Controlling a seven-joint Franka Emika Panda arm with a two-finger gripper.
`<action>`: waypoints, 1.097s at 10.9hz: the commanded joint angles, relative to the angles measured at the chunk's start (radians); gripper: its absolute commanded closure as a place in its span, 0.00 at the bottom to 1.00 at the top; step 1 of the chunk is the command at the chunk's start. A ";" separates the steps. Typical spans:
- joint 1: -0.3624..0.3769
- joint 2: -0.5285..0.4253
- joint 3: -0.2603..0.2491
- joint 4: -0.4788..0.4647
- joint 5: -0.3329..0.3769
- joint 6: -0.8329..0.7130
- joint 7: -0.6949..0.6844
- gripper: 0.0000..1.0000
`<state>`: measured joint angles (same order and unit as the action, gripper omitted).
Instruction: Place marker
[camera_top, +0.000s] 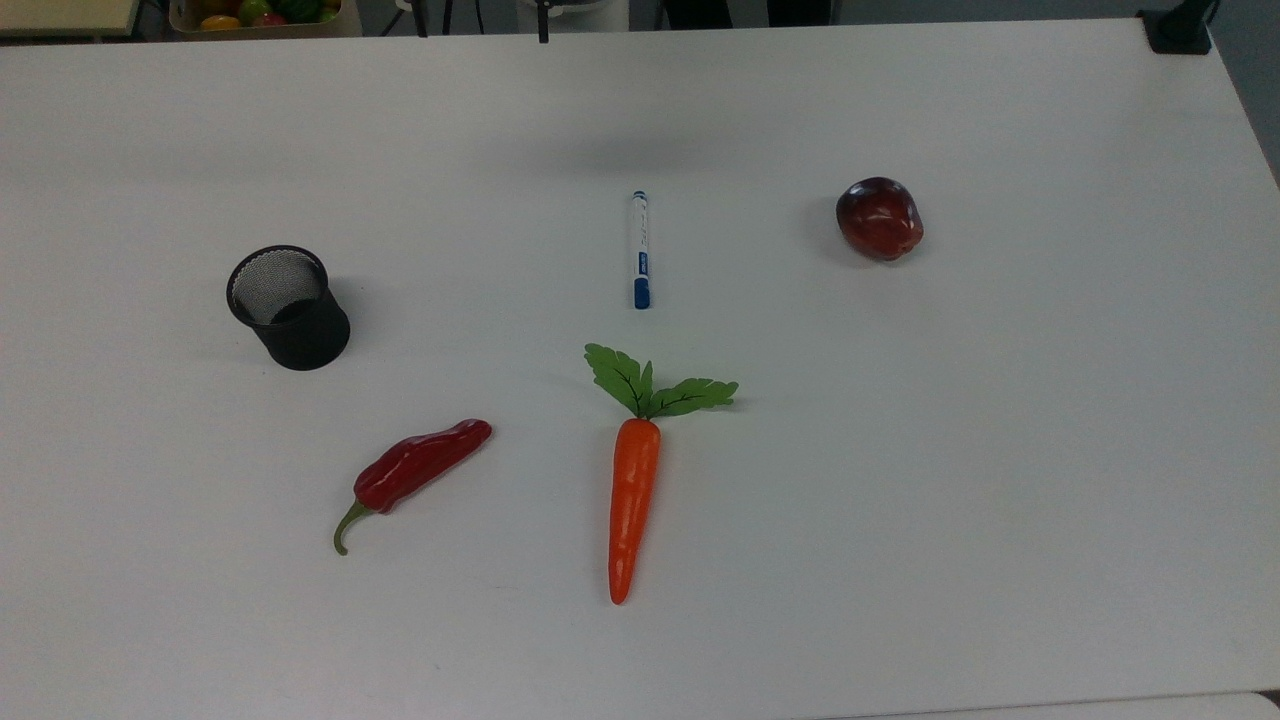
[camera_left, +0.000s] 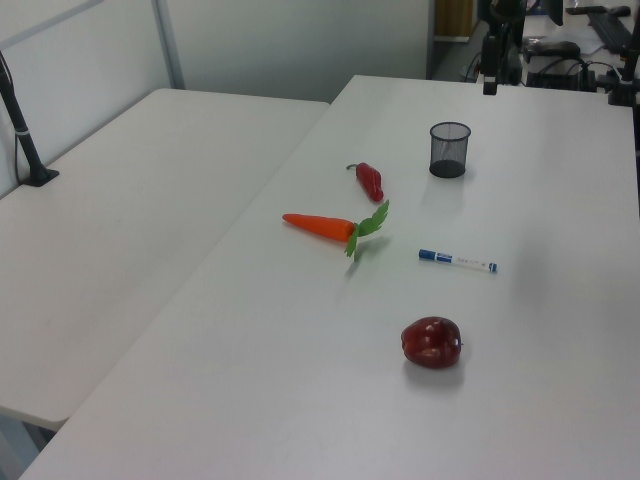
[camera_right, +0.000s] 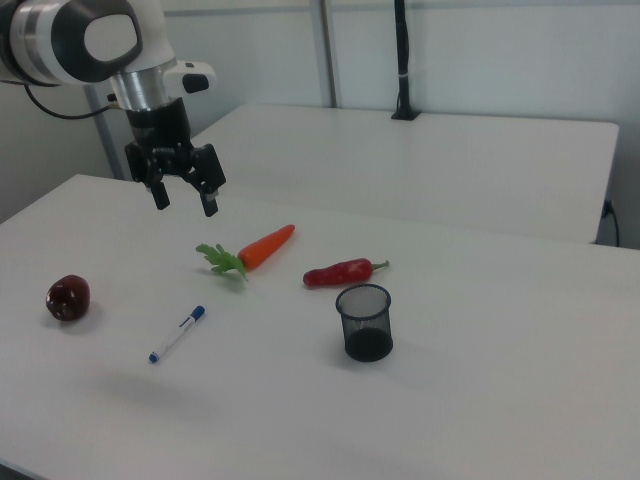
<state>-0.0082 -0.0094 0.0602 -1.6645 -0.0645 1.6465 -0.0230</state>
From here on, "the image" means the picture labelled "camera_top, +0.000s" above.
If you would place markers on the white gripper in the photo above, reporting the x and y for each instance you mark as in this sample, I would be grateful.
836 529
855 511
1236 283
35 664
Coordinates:
585 12

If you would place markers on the white marker with blue cap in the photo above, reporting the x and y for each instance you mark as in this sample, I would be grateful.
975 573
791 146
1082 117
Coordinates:
640 250

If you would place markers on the box of toy fruit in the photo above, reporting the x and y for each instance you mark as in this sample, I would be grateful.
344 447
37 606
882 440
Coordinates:
260 25

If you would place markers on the dark red toy apple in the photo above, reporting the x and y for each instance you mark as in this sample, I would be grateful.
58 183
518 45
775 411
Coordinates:
880 220

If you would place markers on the black mesh pen cup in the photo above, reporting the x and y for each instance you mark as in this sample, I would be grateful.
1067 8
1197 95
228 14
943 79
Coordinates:
300 335

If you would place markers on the red toy chili pepper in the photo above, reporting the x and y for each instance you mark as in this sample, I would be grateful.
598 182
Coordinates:
420 465

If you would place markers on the beige side table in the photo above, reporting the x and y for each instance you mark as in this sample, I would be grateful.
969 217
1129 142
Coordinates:
60 15

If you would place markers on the orange toy carrot with leaves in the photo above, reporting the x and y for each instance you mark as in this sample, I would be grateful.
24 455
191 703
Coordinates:
633 500

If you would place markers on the black camera stand base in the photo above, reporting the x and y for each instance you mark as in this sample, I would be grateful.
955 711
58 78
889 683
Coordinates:
1180 30

